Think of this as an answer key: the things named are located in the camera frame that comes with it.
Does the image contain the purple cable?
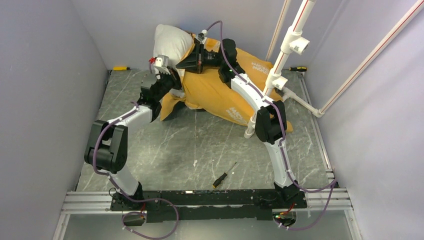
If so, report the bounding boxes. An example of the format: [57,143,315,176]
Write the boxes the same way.
[205,20,337,232]
[91,100,181,240]

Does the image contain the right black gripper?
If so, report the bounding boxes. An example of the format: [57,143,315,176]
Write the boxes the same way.
[174,43,224,75]

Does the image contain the yellow screwdriver at back left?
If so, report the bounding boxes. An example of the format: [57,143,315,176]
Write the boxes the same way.
[112,66,131,71]

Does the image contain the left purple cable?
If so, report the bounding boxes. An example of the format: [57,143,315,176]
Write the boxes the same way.
[91,100,181,240]

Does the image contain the white PVC pipe frame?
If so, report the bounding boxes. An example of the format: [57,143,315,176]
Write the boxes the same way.
[244,0,424,139]

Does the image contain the white pillow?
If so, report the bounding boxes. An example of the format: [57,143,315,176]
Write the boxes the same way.
[153,24,195,69]

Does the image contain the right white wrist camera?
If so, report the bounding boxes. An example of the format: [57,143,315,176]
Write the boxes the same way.
[194,29,208,45]

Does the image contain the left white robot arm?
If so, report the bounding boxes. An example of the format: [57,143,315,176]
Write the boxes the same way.
[84,67,182,210]

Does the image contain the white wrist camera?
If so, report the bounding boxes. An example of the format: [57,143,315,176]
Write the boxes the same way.
[194,29,208,45]
[148,54,171,80]

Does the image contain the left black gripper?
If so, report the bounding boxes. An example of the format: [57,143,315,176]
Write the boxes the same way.
[155,66,192,102]

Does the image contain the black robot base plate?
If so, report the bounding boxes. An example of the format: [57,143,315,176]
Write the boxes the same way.
[110,188,308,223]

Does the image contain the screwdriver at back right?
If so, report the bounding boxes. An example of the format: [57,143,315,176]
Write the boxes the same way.
[288,66,307,72]

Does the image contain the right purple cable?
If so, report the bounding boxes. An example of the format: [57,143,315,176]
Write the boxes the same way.
[205,20,337,232]

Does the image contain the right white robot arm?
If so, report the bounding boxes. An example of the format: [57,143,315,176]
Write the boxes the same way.
[176,38,301,208]

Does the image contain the black yellow screwdriver on table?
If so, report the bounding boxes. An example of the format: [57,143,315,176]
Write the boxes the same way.
[212,161,238,189]

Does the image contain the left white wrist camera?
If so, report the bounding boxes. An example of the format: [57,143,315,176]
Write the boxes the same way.
[148,54,171,80]

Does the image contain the yellow blue pillowcase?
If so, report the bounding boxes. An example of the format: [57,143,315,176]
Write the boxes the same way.
[160,48,273,126]

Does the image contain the aluminium rail frame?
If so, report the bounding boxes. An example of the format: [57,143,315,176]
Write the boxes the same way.
[55,73,359,240]

